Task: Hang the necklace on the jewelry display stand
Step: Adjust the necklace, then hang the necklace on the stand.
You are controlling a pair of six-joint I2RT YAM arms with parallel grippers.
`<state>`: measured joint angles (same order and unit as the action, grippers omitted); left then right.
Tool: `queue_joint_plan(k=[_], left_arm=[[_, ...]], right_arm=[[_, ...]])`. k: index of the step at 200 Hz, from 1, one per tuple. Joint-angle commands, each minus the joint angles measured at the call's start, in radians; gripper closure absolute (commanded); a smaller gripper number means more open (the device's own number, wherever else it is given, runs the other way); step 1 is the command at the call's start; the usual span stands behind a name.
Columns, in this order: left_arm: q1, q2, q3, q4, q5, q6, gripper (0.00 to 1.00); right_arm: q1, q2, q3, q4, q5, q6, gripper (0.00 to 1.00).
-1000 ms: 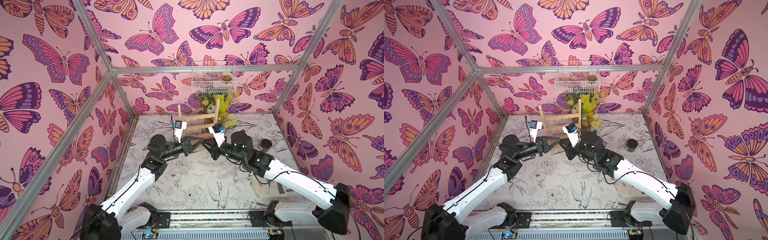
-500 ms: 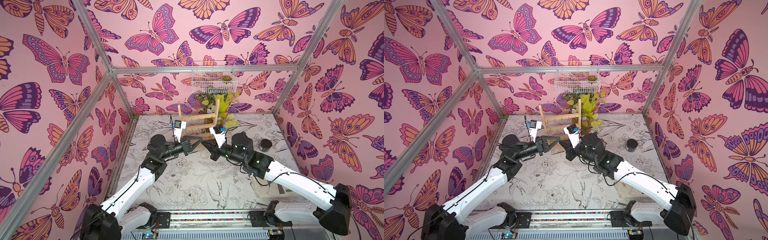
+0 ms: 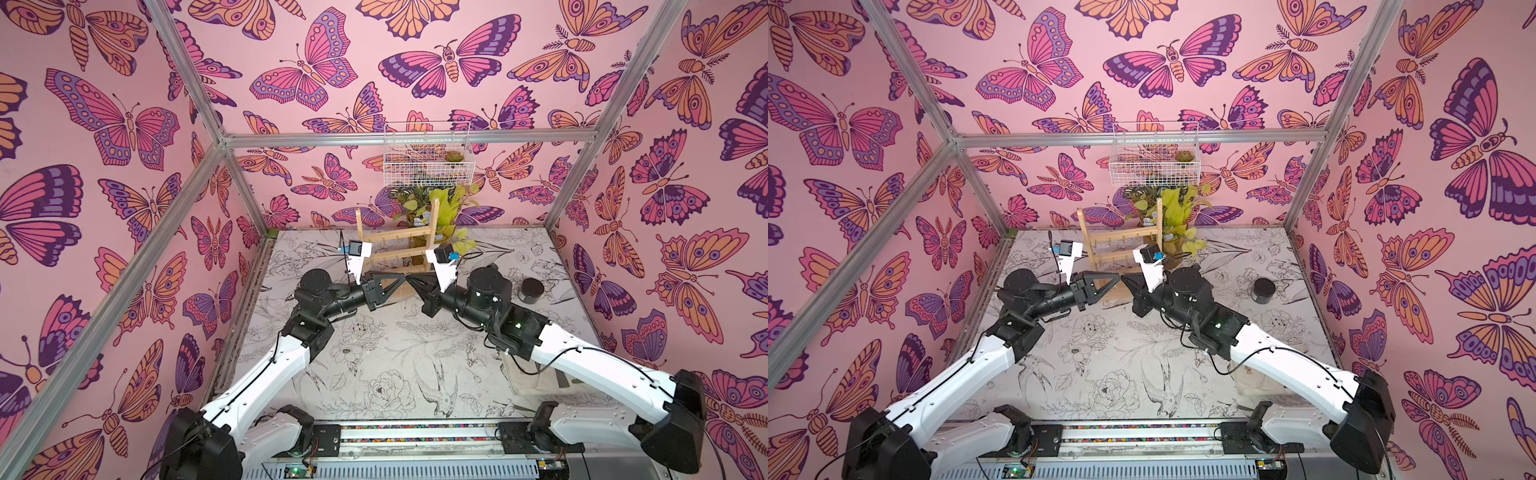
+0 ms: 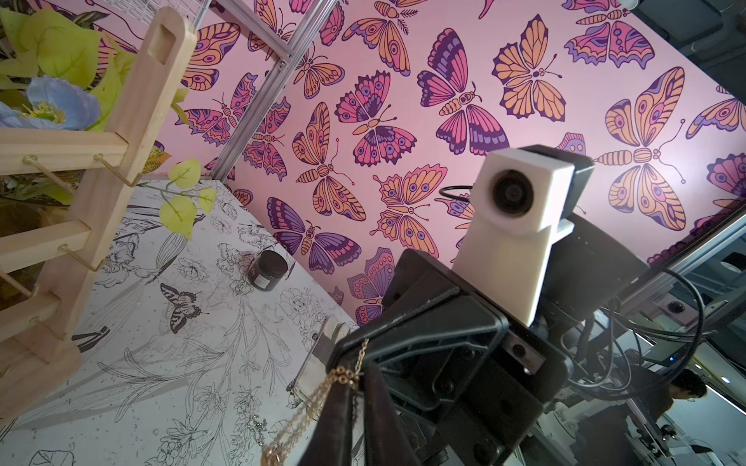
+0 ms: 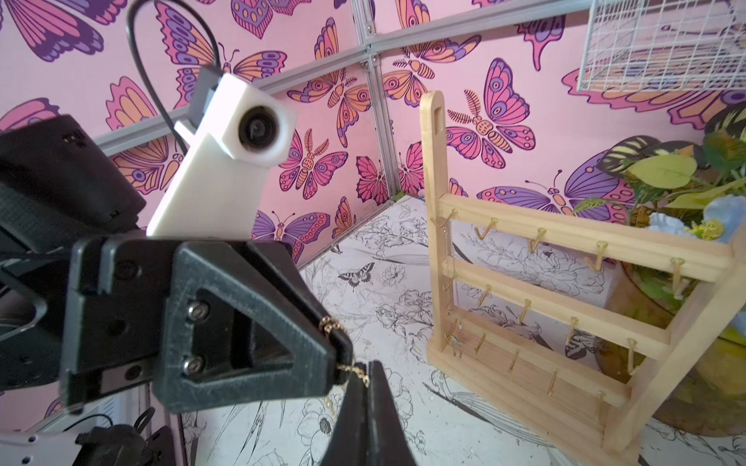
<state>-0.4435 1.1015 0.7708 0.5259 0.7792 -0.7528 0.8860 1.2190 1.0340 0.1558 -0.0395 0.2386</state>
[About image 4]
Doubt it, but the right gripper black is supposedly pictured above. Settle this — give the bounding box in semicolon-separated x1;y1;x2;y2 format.
298;250;572;466

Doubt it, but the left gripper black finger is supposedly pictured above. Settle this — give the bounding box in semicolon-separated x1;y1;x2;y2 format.
363;362;422;466

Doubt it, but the gold chain necklace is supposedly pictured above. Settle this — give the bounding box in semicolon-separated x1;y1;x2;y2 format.
260;337;371;466

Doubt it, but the wooden jewelry display stand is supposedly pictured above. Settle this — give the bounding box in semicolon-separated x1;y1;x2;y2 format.
1;6;196;425

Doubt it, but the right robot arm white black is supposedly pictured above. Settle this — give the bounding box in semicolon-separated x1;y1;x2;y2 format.
328;145;648;465

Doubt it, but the beige work glove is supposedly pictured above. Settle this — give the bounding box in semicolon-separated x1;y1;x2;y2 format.
287;316;354;409

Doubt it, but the small black cylinder jar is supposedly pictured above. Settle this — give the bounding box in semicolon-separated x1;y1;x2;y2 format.
247;250;289;291

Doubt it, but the potted green plant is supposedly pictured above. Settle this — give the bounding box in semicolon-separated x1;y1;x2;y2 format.
1;8;196;252

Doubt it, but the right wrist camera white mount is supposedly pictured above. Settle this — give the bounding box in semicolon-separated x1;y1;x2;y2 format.
453;146;587;327

